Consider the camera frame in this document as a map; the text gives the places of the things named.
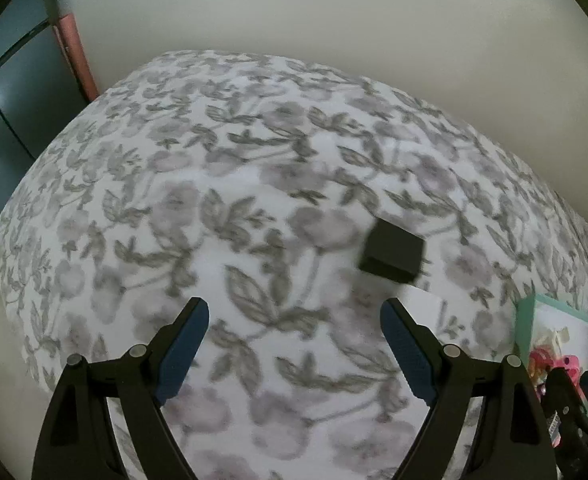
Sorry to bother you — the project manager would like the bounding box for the white plastic clip box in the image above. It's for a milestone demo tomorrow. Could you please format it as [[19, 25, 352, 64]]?
[[533, 327, 570, 354]]

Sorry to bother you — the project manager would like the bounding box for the pink board by wall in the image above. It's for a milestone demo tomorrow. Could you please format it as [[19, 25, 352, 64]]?
[[54, 13, 99, 102]]

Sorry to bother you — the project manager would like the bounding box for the teal rimmed white tray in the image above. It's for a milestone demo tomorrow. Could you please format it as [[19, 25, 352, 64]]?
[[515, 294, 588, 387]]

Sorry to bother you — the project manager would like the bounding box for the dark teal cabinet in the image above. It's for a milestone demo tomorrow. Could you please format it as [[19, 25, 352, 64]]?
[[0, 0, 89, 212]]

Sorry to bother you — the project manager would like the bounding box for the floral grey white blanket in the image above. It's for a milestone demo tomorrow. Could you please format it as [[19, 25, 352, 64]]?
[[0, 50, 588, 479]]

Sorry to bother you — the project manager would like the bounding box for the black power adapter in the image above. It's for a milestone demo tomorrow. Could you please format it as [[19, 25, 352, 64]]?
[[358, 219, 425, 284]]

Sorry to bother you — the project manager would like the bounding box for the white power adapter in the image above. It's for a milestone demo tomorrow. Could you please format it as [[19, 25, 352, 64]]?
[[398, 284, 446, 333]]

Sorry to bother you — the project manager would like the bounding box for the pink watch band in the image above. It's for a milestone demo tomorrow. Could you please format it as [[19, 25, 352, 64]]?
[[528, 348, 581, 385]]

